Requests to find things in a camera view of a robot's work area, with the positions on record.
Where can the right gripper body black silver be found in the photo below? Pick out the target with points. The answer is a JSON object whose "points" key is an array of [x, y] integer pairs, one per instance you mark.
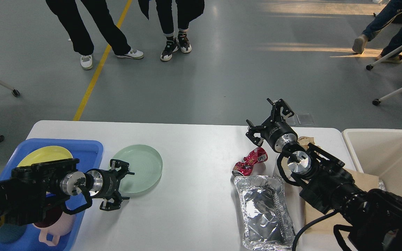
{"points": [[278, 134]]}

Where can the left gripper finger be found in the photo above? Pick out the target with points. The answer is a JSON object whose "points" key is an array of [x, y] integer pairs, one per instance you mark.
{"points": [[120, 168], [113, 203]]}

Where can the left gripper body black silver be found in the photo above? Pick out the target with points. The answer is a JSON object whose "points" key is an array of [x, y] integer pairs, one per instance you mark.
{"points": [[102, 183]]}

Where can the pink mug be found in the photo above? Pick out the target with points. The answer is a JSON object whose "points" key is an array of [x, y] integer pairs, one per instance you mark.
{"points": [[57, 223]]}

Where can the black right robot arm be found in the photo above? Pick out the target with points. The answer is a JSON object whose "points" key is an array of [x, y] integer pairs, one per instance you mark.
{"points": [[374, 217]]}

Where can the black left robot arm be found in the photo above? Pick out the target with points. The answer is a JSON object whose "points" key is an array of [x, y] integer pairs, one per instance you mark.
{"points": [[32, 191]]}

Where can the blue plastic tray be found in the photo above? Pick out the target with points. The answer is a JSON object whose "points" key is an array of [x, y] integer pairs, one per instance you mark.
{"points": [[90, 155]]}

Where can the crumpled brown paper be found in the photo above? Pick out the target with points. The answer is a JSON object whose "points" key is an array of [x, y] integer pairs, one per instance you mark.
{"points": [[304, 141]]}

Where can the green plate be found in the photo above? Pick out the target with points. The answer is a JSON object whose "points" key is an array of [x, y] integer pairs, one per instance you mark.
{"points": [[146, 164]]}

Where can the crushed red can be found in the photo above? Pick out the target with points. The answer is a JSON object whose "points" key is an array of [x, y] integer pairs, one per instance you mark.
{"points": [[246, 165]]}

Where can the yellow plate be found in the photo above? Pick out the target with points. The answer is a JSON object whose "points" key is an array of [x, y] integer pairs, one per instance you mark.
{"points": [[45, 154]]}

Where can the aluminium foil tray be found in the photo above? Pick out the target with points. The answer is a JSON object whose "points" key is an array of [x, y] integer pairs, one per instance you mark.
{"points": [[267, 223]]}

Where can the teal yellow cup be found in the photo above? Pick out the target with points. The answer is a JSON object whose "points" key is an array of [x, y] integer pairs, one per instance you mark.
{"points": [[10, 233]]}

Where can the beige plastic bin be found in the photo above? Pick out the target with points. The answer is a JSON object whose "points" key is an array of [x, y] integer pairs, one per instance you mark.
{"points": [[377, 152]]}

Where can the person in black coat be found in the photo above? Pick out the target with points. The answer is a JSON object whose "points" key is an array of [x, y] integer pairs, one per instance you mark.
{"points": [[187, 11]]}

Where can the person in blue jeans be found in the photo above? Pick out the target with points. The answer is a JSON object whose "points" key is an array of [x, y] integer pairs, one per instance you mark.
{"points": [[384, 18]]}

